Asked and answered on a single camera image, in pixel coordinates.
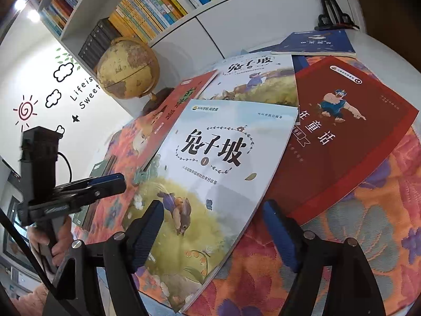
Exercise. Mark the red orange cover book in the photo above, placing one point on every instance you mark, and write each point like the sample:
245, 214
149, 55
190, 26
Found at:
148, 132

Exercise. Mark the orange yellow book row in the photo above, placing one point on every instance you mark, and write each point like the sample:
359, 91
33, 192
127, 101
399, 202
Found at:
145, 19

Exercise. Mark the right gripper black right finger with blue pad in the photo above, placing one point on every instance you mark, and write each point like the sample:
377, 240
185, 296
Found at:
352, 289

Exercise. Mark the dark blue book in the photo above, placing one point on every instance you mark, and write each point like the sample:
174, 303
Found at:
316, 43

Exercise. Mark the red fairy tale book 01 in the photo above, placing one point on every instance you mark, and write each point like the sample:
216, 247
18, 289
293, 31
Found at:
349, 124

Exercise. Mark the white rabbit slope book 1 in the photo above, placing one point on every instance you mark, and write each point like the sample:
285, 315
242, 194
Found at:
210, 175

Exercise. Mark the embroidered fan on stand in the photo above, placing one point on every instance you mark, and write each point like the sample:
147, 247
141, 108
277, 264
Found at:
333, 17

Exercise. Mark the floral orange tablecloth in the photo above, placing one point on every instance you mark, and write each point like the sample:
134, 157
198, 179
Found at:
382, 213

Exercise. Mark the rabbit slope book behind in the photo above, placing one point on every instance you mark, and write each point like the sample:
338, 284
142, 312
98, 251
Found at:
261, 77

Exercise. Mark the antique yellow globe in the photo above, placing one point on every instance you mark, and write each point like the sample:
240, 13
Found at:
129, 69

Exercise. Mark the black book set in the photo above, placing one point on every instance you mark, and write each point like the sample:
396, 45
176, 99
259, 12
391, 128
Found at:
98, 42

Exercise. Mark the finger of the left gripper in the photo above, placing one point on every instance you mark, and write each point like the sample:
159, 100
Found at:
112, 180
73, 201

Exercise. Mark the upper shelf book row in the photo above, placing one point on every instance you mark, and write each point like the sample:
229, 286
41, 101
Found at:
62, 6

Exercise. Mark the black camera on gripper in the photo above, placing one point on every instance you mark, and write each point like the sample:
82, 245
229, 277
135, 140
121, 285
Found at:
39, 153

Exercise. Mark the white bookshelf cabinet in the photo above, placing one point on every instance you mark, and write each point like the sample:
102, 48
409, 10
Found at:
217, 30

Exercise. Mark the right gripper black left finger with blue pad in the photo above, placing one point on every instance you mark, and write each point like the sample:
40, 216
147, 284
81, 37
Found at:
76, 287

